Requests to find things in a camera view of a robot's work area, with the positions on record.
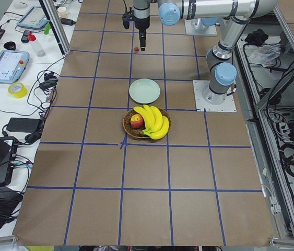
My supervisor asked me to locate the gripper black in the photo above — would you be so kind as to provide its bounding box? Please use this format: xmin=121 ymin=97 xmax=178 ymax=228
xmin=135 ymin=17 xmax=149 ymax=51

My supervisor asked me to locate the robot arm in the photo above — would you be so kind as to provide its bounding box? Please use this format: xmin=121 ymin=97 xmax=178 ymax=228
xmin=158 ymin=1 xmax=278 ymax=105
xmin=133 ymin=0 xmax=158 ymax=51

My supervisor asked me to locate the light green plate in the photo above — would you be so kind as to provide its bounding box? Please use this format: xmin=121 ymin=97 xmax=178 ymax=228
xmin=129 ymin=78 xmax=161 ymax=104

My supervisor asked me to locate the paper cup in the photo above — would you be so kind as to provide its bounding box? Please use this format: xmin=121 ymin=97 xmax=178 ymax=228
xmin=57 ymin=6 xmax=68 ymax=18

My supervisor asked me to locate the red apple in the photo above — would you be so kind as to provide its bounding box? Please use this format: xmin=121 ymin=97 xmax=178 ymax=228
xmin=130 ymin=113 xmax=144 ymax=129

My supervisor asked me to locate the yellow banana bunch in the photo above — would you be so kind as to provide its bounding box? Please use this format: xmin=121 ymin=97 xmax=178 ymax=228
xmin=133 ymin=105 xmax=170 ymax=140

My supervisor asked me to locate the wicker basket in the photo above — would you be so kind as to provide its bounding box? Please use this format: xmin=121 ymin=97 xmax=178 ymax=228
xmin=122 ymin=107 xmax=173 ymax=140

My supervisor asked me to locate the clear bottle red cap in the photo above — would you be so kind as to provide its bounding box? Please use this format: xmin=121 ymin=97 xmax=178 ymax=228
xmin=28 ymin=32 xmax=46 ymax=57

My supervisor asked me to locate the far teach pendant tablet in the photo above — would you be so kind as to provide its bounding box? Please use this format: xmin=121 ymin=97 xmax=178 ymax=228
xmin=17 ymin=6 xmax=48 ymax=30

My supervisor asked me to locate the teach pendant tablet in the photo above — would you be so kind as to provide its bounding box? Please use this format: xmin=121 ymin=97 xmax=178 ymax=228
xmin=0 ymin=50 xmax=30 ymax=84
xmin=17 ymin=6 xmax=48 ymax=30

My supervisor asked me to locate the black remote phone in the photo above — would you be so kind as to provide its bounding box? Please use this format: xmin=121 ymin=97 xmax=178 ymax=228
xmin=21 ymin=30 xmax=31 ymax=43

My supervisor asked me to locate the black small bowl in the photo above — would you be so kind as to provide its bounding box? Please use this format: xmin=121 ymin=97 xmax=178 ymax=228
xmin=3 ymin=41 xmax=16 ymax=51

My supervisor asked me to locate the yellow tape roll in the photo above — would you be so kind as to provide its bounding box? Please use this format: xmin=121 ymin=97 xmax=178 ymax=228
xmin=8 ymin=82 xmax=28 ymax=99

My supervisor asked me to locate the near teach pendant tablet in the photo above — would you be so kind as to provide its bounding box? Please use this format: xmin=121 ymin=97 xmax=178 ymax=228
xmin=0 ymin=50 xmax=30 ymax=84

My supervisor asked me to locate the black power adapter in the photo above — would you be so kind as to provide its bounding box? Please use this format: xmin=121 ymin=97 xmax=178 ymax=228
xmin=6 ymin=118 xmax=41 ymax=133

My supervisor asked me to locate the wrist camera black blue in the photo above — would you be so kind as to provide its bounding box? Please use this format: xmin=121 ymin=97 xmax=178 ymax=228
xmin=122 ymin=7 xmax=134 ymax=30

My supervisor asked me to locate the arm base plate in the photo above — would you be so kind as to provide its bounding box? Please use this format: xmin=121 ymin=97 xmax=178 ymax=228
xmin=184 ymin=17 xmax=218 ymax=36
xmin=193 ymin=80 xmax=237 ymax=112

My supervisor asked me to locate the aluminium frame post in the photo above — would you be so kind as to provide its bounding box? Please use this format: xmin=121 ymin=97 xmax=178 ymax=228
xmin=39 ymin=0 xmax=71 ymax=56

